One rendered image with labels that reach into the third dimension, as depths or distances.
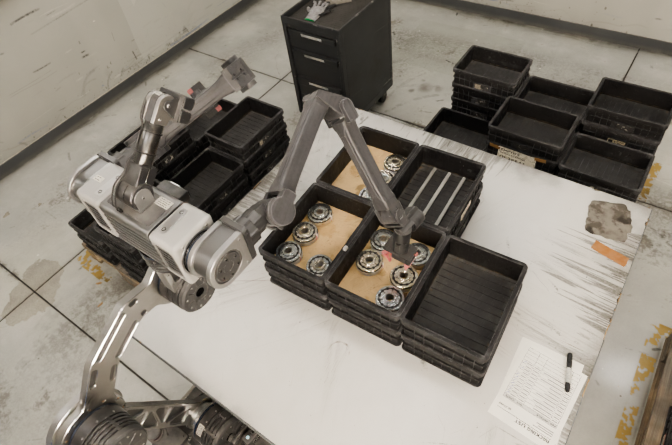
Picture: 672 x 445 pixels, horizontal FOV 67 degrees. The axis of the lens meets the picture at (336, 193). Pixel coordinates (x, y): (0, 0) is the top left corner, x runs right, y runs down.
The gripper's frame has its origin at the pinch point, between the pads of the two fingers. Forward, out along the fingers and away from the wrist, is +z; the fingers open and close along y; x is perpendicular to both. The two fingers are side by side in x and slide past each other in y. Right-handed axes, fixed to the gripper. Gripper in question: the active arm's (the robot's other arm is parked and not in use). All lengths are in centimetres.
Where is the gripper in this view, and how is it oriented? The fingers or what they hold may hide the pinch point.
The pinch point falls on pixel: (398, 263)
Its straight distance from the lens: 179.9
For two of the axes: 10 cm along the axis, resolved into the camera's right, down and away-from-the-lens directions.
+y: -8.3, -3.9, 3.9
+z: 0.2, 6.8, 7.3
